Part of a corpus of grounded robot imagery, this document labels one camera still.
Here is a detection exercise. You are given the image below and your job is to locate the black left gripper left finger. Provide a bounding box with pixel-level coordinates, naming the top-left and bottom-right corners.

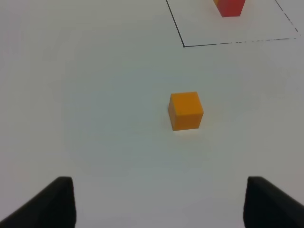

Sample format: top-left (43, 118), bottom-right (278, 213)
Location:
top-left (0, 177), bottom-right (76, 228)

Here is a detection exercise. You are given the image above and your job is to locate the template red cube block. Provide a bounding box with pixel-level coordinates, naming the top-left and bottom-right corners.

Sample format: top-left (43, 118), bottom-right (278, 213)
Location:
top-left (216, 0), bottom-right (246, 18)

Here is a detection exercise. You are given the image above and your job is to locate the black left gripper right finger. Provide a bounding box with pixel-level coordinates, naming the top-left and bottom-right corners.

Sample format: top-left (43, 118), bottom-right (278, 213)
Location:
top-left (243, 176), bottom-right (304, 228)

